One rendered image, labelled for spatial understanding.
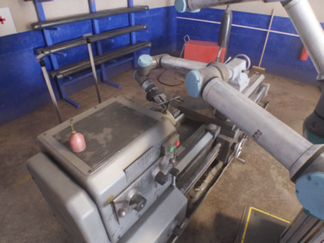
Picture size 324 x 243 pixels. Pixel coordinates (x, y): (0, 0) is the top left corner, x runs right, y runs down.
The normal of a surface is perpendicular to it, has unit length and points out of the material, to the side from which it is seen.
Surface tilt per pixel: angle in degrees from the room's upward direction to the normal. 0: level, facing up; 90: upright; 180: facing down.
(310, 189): 91
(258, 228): 0
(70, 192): 0
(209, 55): 90
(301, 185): 91
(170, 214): 32
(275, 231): 0
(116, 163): 45
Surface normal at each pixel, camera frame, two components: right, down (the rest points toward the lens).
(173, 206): 0.42, -0.50
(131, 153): 0.56, -0.32
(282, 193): 0.00, -0.81
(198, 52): -0.31, 0.55
